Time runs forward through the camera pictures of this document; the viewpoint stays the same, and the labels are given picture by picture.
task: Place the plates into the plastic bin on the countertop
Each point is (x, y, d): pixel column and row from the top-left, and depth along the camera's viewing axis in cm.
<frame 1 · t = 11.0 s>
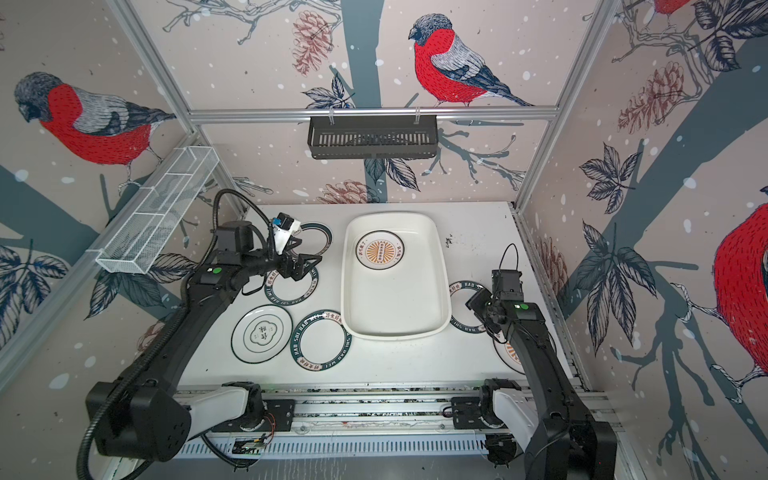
left hand: (305, 248, 76), fingers open
right hand: (471, 307, 83), fingers open
orange sunburst plate: (379, 250, 109), on the table
white plastic bin: (394, 275, 102), on the table
green rim plate right: (462, 317, 92), on the table
green rim plate front: (320, 340, 88), on the table
white plate flower outline: (261, 333, 90), on the table

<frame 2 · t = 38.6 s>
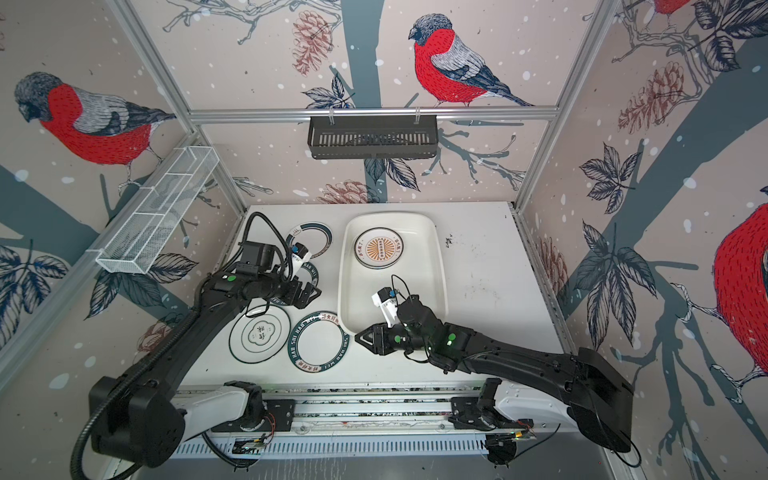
left hand: (304, 285, 81), fingers open
right hand: (353, 343, 70), fingers open
orange sunburst plate 2: (378, 248, 108), point 2 cm above the table
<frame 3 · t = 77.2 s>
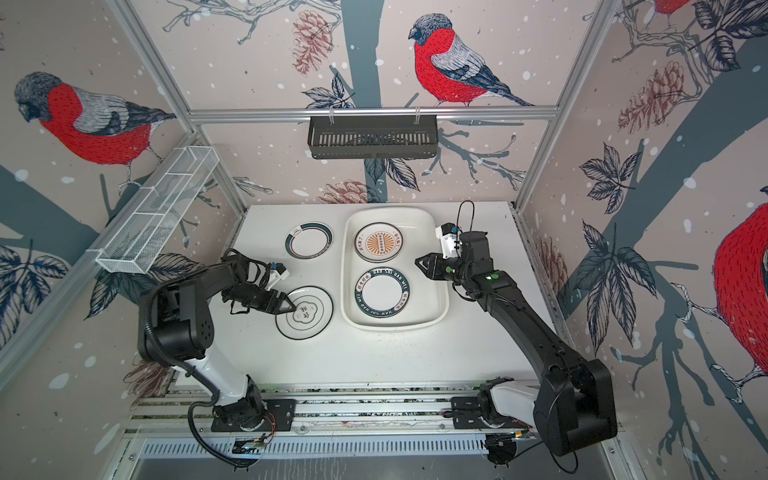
left hand: (281, 307, 91), fingers open
right hand: (417, 264, 80), fingers open
white plate flower outline: (312, 317, 92), on the table
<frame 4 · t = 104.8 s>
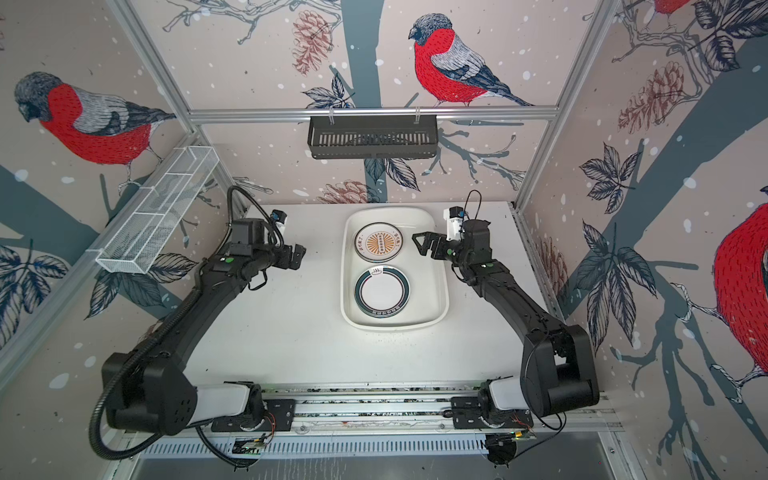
left hand: (285, 244, 83), fingers open
right hand: (424, 239, 84), fingers open
